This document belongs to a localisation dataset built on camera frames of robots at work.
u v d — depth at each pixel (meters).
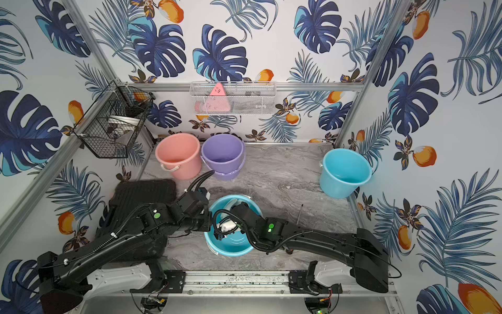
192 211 0.54
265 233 0.55
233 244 0.82
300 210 0.94
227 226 0.65
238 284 0.75
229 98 0.92
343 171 0.93
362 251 0.41
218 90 0.88
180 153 1.08
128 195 0.91
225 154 1.10
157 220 0.48
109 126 0.92
